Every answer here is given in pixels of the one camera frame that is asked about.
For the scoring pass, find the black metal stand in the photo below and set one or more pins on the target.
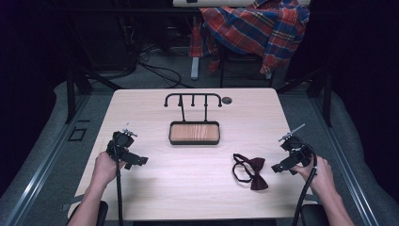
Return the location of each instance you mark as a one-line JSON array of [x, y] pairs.
[[75, 91], [320, 91]]

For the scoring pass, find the person's left hand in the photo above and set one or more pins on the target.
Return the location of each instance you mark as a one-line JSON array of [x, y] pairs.
[[105, 168]]

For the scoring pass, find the red blue plaid shirt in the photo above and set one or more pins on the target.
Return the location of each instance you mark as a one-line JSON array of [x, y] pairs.
[[257, 28]]

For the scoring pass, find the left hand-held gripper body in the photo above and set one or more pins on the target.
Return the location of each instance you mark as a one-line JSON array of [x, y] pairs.
[[120, 145]]

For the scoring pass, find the dark red bow tie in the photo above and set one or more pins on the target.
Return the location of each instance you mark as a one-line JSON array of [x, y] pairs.
[[257, 169]]

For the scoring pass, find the aluminium rail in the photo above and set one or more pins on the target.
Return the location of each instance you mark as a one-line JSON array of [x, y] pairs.
[[44, 163], [345, 163]]

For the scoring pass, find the black hook rack wooden tray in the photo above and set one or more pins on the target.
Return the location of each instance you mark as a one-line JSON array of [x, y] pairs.
[[194, 132]]

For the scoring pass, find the black tape rectangle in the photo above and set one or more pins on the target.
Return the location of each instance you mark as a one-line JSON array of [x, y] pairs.
[[77, 134]]

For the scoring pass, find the round grey table grommet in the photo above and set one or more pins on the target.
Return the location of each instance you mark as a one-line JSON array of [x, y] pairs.
[[226, 100]]

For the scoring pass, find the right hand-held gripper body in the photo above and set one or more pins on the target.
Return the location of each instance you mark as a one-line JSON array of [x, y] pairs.
[[296, 148]]

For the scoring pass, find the person's right hand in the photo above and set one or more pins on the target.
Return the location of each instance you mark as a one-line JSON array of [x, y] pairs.
[[318, 177]]

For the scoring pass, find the black chair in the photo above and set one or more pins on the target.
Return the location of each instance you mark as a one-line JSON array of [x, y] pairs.
[[241, 62]]

